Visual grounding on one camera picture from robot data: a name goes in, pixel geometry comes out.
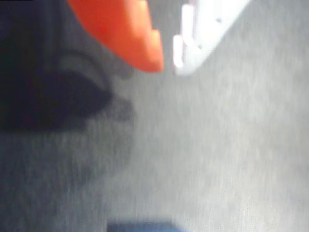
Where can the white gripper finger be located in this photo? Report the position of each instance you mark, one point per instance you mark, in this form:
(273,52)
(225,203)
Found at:
(210,24)

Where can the blue wooden cube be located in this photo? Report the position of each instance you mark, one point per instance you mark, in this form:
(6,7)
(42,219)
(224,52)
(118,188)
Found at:
(144,227)

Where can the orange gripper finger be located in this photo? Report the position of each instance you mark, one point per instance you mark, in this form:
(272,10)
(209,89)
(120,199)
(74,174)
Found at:
(123,26)

